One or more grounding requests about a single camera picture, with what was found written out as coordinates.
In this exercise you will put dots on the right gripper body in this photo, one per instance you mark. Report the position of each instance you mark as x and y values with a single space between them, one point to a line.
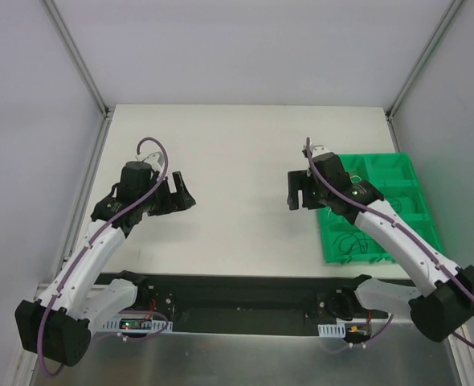
308 190

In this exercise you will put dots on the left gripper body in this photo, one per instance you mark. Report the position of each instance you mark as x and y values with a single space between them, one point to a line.
169 197

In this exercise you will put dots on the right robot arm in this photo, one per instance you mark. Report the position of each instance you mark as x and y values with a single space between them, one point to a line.
441 298

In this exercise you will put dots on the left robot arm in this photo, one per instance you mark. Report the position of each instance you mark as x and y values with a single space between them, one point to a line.
59 324

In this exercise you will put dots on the green compartment tray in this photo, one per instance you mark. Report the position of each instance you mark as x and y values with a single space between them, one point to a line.
394 175

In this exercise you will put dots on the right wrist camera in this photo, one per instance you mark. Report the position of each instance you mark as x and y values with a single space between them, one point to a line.
314 150

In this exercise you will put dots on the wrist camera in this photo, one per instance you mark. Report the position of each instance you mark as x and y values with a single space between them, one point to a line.
314 150
155 159

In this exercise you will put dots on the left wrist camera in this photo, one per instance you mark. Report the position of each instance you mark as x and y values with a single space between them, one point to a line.
155 159

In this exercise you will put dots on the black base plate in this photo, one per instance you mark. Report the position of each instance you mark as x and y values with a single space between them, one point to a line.
284 306

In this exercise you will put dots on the white slotted cable duct left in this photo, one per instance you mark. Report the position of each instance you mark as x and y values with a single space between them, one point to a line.
138 325

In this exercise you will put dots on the white slotted cable duct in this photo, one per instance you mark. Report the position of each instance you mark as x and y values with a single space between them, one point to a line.
337 330
138 325

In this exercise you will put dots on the white slotted cable duct right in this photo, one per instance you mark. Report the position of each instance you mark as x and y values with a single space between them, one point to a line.
337 330

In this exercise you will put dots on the aluminium frame post left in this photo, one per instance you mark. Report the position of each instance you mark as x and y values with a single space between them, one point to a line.
75 56

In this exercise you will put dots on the aluminium frame post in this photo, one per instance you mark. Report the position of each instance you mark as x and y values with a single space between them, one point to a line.
436 37
75 56

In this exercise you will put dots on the aluminium frame post right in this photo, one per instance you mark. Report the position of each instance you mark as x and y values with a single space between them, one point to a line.
436 37

